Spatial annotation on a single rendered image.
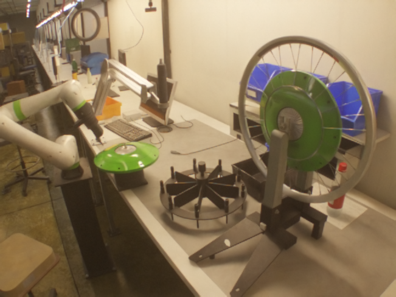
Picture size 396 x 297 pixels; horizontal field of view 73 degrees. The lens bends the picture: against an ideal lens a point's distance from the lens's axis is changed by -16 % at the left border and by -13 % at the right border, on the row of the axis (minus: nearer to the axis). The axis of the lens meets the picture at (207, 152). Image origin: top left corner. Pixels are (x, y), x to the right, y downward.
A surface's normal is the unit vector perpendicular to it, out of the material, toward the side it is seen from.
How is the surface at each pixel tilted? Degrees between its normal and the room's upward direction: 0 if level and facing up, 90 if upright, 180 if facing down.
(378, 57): 90
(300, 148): 96
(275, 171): 87
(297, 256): 0
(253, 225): 18
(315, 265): 0
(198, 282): 0
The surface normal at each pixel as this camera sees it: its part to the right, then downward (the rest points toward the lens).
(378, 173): -0.84, 0.25
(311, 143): -0.69, 0.39
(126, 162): 0.07, -0.70
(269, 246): -0.27, -0.78
